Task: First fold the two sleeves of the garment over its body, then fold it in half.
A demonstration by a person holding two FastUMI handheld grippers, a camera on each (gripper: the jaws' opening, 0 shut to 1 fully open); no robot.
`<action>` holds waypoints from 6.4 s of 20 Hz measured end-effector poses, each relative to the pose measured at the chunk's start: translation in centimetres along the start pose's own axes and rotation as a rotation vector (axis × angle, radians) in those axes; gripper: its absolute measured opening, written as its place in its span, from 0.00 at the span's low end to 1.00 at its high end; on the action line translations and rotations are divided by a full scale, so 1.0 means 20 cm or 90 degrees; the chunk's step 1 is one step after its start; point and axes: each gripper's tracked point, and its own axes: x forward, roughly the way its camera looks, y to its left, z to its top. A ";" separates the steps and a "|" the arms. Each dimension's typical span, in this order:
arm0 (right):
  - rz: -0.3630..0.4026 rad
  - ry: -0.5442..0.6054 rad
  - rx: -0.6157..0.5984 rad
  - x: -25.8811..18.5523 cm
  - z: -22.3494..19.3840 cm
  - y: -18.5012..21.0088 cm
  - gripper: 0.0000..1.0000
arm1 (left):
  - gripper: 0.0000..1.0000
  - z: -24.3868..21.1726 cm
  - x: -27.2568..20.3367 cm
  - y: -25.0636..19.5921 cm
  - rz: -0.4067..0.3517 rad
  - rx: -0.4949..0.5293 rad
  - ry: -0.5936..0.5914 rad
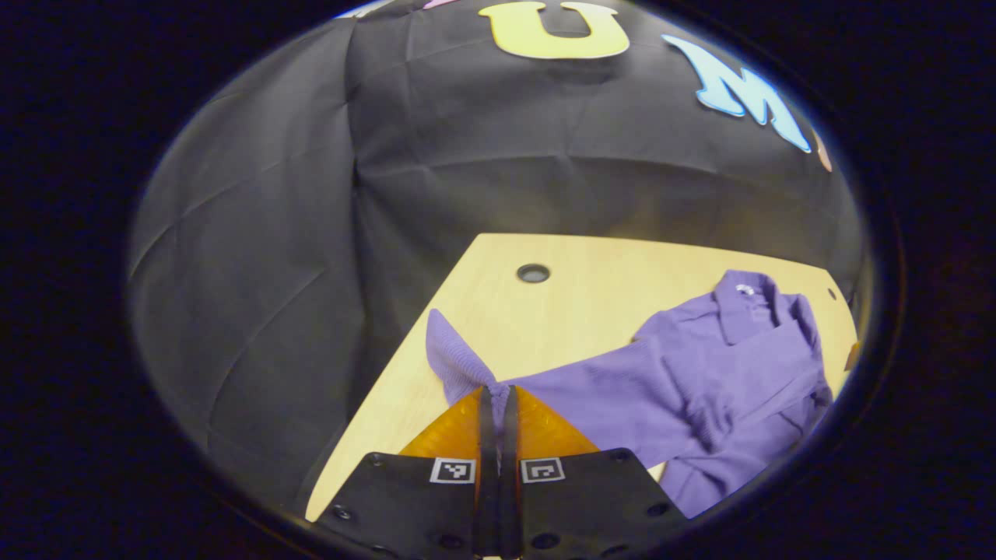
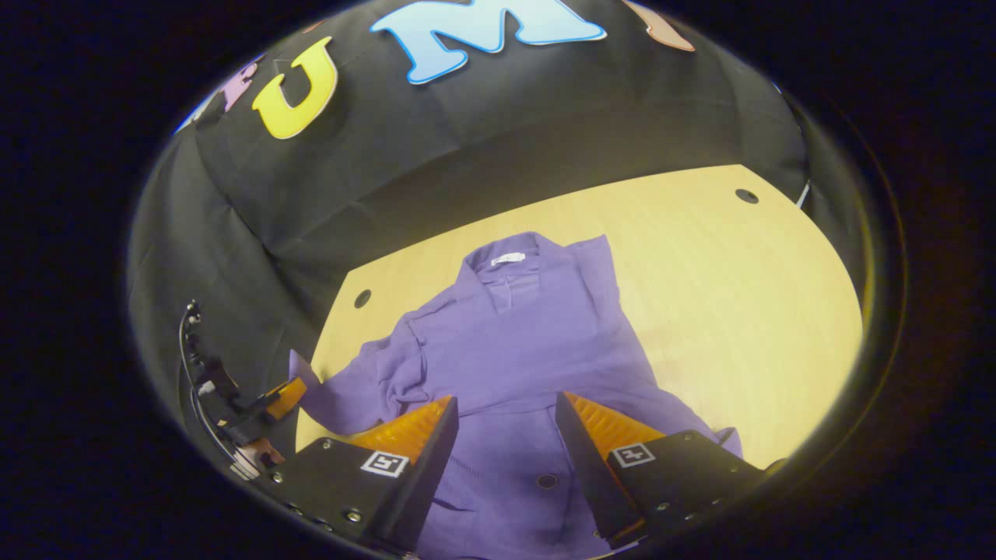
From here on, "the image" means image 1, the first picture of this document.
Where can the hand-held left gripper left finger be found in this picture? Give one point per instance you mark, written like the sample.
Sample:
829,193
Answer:
486,467

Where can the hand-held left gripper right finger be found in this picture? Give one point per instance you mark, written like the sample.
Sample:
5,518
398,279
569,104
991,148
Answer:
510,467

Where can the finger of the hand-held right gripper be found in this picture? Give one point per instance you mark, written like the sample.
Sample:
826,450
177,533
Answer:
852,356

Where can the purple button shirt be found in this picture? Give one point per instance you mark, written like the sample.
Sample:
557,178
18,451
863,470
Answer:
700,373

